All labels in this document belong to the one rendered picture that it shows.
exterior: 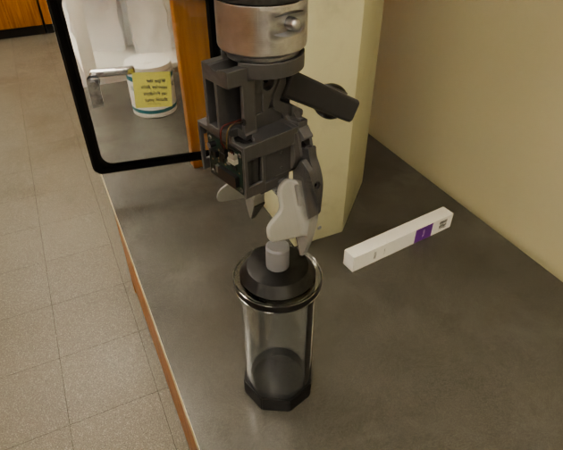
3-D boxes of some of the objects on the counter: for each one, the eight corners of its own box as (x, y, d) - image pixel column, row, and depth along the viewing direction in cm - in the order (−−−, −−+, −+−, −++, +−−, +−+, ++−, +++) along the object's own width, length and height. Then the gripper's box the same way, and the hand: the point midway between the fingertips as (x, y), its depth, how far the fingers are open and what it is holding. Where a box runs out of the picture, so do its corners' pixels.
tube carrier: (330, 380, 72) (340, 276, 59) (273, 425, 67) (272, 320, 54) (281, 336, 79) (281, 233, 66) (227, 373, 73) (214, 269, 60)
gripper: (167, 41, 43) (193, 228, 56) (270, 90, 35) (273, 297, 48) (245, 22, 48) (253, 200, 61) (353, 62, 39) (335, 258, 52)
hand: (281, 225), depth 55 cm, fingers open, 8 cm apart
